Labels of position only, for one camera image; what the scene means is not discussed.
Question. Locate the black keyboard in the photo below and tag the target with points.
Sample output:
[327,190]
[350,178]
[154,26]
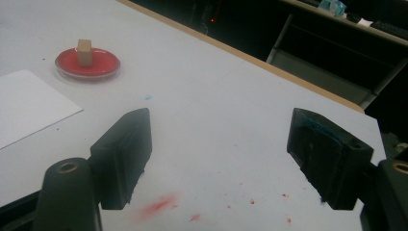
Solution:
[389,29]

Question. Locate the clear blue plastic object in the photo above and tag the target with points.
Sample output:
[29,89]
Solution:
[333,6]

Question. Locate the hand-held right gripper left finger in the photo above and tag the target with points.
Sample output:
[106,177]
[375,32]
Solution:
[123,154]

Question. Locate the red ink dish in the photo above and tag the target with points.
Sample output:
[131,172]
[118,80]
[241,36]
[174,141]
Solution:
[96,69]

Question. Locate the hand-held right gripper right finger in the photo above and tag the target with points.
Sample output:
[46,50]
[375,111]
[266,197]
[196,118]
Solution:
[327,160]

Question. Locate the black computer tower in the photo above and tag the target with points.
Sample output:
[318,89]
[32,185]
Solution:
[210,16]

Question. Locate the wooden block stamp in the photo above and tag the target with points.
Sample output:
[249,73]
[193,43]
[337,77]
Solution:
[85,53]

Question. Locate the white metal frame desk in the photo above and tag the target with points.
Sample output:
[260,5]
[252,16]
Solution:
[320,75]

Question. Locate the white paper sheet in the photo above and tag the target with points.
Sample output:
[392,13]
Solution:
[29,106]

